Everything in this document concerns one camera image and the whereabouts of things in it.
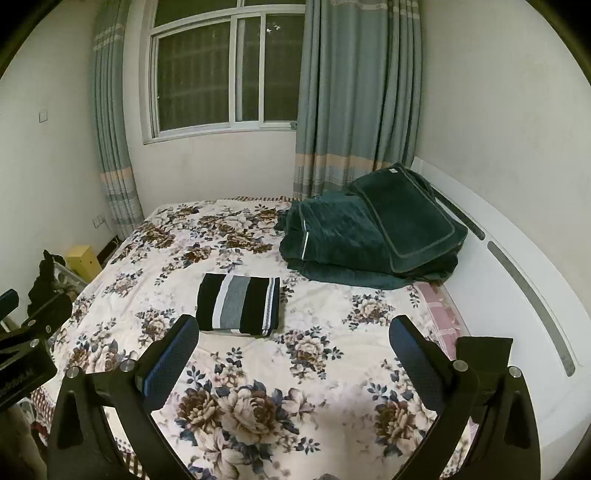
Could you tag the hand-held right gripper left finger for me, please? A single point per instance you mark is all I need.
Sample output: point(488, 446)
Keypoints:
point(171, 356)

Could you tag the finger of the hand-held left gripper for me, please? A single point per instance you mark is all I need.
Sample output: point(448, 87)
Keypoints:
point(8, 303)

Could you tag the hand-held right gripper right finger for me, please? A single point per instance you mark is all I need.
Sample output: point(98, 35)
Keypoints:
point(415, 362)

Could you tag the black grey white striped shirt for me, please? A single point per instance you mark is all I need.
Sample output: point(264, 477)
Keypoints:
point(240, 304)

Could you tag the person's left forearm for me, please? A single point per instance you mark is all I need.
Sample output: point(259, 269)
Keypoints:
point(18, 438)

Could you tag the dark cloth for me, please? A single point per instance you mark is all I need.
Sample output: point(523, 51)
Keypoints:
point(46, 277)

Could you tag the pink checked mattress cover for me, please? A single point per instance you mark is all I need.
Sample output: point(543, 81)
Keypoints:
point(438, 309)

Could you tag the yellow box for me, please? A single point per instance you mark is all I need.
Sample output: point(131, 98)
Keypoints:
point(83, 262)

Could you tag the floral bed sheet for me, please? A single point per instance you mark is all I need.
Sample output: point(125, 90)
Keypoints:
point(258, 392)

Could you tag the dark green blanket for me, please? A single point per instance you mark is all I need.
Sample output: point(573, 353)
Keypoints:
point(341, 249)

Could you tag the dark green quilted pillow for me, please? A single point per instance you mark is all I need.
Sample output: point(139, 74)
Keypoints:
point(406, 217)

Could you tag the white bed headboard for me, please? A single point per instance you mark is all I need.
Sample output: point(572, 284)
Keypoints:
point(521, 240)

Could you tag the narrow grey-blue curtain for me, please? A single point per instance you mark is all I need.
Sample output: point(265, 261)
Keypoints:
point(115, 138)

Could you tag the wide grey-blue curtain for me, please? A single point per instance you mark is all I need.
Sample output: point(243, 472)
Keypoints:
point(355, 92)

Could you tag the white framed window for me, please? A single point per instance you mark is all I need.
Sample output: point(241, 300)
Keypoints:
point(217, 69)

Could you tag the white wall socket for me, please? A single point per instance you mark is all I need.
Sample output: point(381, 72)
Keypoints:
point(98, 221)

